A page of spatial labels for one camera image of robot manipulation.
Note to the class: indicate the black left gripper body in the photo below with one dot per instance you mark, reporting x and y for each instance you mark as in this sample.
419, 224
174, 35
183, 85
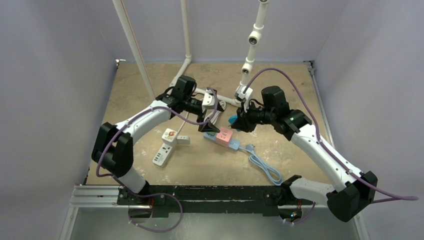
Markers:
201, 117

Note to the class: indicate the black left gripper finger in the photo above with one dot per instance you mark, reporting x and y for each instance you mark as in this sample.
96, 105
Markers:
210, 94
208, 128

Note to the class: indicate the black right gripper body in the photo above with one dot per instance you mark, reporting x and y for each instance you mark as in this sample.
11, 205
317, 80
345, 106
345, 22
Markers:
245, 118

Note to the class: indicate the blue plug adapter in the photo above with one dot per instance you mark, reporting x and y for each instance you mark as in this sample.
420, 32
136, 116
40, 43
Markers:
232, 120

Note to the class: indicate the pink cube adapter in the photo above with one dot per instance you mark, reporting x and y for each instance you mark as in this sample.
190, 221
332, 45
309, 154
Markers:
224, 137

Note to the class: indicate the light blue power strip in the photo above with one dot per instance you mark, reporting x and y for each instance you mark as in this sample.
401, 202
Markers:
232, 144

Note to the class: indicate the white USB power strip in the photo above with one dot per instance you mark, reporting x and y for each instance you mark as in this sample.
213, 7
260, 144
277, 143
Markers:
163, 155

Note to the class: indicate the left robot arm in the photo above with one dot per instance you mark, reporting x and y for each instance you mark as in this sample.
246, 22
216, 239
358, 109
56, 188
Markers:
113, 149

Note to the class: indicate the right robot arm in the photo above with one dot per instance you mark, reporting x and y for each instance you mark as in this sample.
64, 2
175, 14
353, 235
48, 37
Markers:
350, 189

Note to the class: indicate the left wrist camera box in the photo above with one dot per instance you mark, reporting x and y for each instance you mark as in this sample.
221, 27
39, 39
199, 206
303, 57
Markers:
209, 101

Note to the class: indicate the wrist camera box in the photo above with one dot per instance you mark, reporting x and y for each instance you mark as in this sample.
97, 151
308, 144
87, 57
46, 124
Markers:
244, 94
209, 101

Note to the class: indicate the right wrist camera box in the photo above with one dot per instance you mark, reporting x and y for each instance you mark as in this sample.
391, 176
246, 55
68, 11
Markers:
244, 94

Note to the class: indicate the white PVC pipe frame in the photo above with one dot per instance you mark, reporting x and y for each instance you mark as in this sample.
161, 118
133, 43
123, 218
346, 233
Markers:
254, 39

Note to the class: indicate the aluminium rail right table edge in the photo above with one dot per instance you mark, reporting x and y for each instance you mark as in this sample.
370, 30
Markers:
312, 71

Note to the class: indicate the aluminium front rail frame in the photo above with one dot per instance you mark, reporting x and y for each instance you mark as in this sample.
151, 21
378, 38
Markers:
108, 212

